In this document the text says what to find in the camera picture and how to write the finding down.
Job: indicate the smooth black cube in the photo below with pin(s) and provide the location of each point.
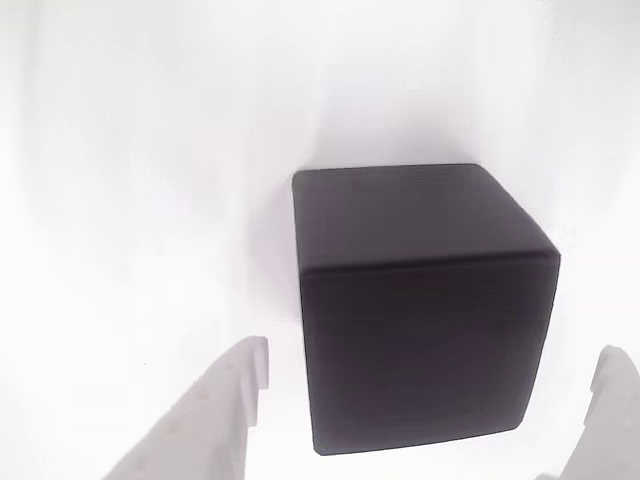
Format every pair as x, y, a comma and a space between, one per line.
425, 325

